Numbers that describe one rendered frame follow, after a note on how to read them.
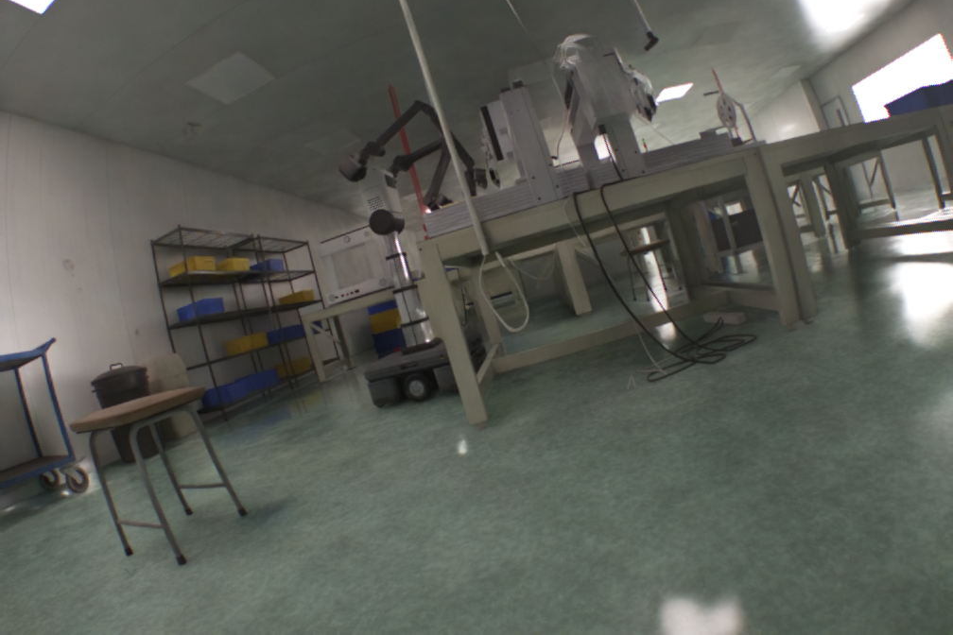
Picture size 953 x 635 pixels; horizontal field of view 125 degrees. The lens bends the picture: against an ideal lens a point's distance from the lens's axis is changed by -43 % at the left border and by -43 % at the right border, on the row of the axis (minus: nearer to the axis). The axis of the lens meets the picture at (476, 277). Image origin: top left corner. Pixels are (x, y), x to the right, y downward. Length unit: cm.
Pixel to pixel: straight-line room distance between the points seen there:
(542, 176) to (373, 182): 129
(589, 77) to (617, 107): 15
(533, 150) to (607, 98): 34
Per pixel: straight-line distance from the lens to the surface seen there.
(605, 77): 169
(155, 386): 384
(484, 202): 165
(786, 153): 196
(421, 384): 243
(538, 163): 164
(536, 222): 158
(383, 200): 261
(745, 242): 411
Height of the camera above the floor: 53
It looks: 1 degrees up
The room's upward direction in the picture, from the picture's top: 16 degrees counter-clockwise
